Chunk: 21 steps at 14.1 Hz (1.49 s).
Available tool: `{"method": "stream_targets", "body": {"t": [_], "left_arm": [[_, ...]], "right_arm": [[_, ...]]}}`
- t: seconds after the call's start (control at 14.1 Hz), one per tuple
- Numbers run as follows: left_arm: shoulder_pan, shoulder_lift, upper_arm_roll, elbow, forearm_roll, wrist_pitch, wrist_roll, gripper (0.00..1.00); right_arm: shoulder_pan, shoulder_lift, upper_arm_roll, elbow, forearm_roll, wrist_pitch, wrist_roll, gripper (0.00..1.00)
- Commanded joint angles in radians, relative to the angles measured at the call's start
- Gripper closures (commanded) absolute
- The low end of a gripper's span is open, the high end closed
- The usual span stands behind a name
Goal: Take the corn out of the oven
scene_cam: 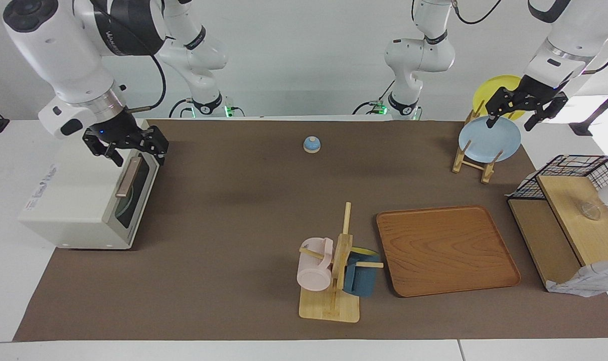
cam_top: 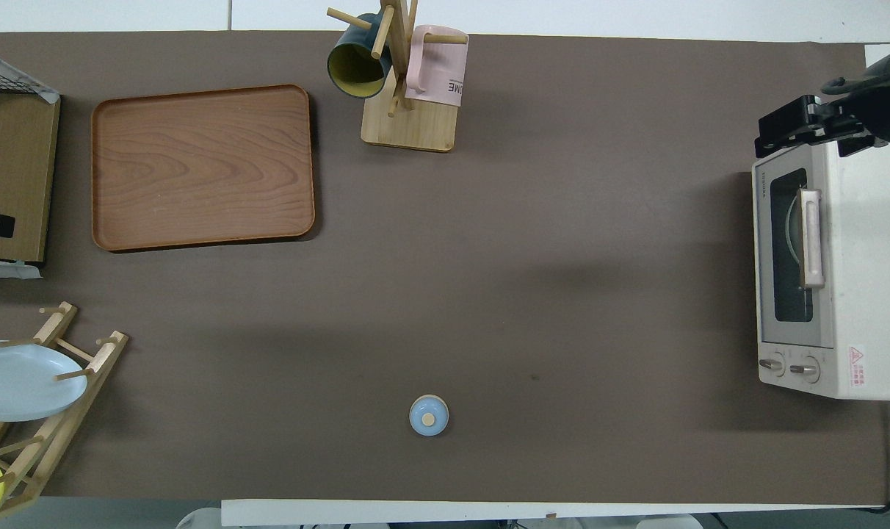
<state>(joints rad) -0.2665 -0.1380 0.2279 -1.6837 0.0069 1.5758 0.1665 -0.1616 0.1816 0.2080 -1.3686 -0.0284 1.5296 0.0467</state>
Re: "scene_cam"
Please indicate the brown table mat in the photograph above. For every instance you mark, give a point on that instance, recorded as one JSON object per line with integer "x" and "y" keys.
{"x": 234, "y": 225}

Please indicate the oven glass door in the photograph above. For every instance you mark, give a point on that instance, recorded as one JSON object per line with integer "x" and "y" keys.
{"x": 138, "y": 200}

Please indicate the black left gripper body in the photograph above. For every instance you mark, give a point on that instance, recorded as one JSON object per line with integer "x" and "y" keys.
{"x": 532, "y": 93}

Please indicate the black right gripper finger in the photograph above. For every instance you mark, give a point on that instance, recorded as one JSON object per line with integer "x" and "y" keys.
{"x": 159, "y": 145}
{"x": 108, "y": 150}

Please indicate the black tripod leg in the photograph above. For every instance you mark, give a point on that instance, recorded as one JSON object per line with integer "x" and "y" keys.
{"x": 597, "y": 113}

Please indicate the wooden plate rack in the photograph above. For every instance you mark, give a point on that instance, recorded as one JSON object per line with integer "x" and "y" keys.
{"x": 486, "y": 173}

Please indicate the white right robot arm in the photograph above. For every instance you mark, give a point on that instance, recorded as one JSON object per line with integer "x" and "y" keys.
{"x": 58, "y": 50}

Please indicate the dark blue mug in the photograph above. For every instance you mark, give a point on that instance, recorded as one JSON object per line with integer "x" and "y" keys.
{"x": 361, "y": 281}

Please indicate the light wooden shelf board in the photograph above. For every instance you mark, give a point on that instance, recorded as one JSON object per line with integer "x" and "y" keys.
{"x": 580, "y": 235}

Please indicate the yellow plate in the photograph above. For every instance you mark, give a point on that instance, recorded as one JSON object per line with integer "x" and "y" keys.
{"x": 489, "y": 87}

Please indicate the brown wooden tray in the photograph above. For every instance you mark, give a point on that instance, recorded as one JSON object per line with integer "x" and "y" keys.
{"x": 444, "y": 250}

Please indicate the white patterned cloth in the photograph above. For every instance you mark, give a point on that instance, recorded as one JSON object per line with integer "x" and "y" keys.
{"x": 590, "y": 283}

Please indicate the white toaster oven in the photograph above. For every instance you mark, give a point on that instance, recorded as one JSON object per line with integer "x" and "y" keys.
{"x": 68, "y": 200}

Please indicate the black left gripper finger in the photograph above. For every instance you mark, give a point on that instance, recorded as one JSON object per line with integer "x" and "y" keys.
{"x": 550, "y": 110}
{"x": 498, "y": 103}

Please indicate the pale green plate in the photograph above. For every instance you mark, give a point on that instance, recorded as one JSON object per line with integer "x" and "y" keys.
{"x": 125, "y": 206}

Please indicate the pink mug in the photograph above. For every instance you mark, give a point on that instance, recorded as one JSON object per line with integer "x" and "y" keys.
{"x": 313, "y": 273}

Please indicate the small clear glass cup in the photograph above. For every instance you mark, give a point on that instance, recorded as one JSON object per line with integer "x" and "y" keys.
{"x": 591, "y": 211}

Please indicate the light blue plate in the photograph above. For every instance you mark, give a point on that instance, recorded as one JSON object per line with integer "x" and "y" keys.
{"x": 489, "y": 143}

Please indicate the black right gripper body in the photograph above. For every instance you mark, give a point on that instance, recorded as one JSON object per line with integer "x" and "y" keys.
{"x": 116, "y": 130}

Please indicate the wooden mug tree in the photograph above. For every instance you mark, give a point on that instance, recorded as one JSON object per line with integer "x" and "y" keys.
{"x": 329, "y": 307}

